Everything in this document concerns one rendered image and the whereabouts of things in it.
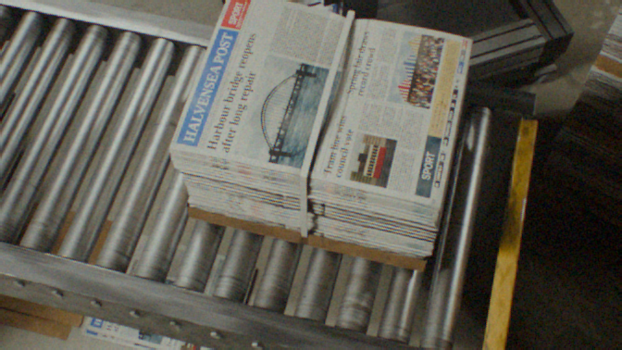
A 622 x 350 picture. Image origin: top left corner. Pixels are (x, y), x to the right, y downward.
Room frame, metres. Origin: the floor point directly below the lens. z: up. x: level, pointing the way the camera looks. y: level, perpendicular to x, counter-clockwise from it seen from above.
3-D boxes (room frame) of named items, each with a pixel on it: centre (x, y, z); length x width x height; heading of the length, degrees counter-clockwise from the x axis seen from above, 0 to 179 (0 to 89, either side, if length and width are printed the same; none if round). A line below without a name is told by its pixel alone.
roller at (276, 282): (0.62, 0.01, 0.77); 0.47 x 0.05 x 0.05; 165
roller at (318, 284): (0.61, -0.05, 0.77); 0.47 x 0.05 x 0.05; 165
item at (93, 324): (0.72, 0.35, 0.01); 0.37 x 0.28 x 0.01; 75
